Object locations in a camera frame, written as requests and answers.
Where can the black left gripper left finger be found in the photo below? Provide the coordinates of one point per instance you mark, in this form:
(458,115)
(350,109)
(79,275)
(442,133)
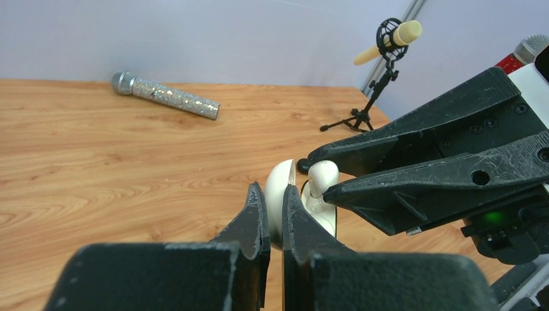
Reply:
(226,273)

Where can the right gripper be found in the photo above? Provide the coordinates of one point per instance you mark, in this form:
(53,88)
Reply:
(478,153)

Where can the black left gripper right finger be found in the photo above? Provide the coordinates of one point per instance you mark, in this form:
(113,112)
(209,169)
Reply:
(321,273)

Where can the white earbud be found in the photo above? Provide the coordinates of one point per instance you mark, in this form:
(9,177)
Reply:
(321,177)

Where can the white earbuds charging case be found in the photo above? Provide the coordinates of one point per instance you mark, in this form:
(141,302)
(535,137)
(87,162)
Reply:
(286,208)

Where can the black earbuds charging case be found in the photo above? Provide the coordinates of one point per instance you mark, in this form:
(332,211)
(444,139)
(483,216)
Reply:
(303,166)

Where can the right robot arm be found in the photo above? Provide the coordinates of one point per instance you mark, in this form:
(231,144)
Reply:
(525,286)

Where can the red glitter microphone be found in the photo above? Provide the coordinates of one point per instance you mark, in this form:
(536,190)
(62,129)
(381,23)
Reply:
(524,53)

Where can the silver glitter microphone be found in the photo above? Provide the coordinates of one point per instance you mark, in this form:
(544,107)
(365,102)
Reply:
(125,83)

